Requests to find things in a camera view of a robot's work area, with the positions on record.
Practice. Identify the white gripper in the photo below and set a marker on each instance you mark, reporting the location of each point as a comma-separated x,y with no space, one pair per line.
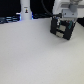
66,11

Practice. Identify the black kcup holder drawer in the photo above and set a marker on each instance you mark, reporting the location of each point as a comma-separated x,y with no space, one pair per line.
62,29

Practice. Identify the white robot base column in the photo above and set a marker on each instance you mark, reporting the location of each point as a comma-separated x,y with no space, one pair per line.
26,13

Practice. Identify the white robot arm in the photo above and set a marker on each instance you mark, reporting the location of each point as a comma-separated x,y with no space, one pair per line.
79,3

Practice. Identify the dark keyboard with blue light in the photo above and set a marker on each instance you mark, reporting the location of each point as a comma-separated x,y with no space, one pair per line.
10,19

